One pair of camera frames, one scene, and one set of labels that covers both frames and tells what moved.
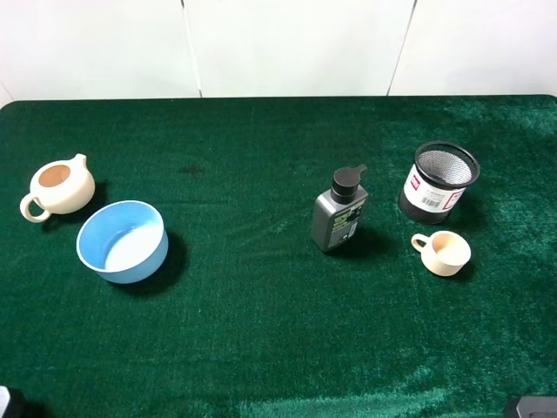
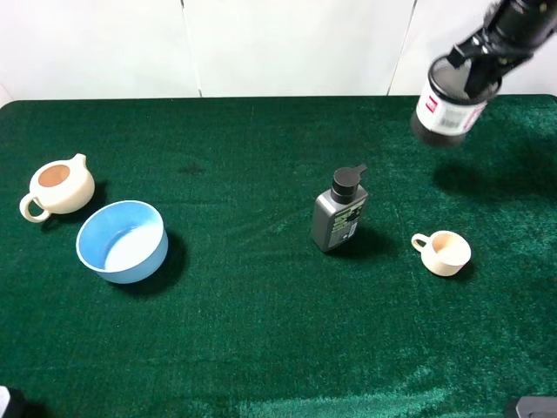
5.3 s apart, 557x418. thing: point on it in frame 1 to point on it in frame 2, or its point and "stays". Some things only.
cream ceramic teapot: [58, 187] stays
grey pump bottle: [338, 213] stays
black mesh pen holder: [436, 182] to [445, 112]
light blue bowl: [124, 241] stays
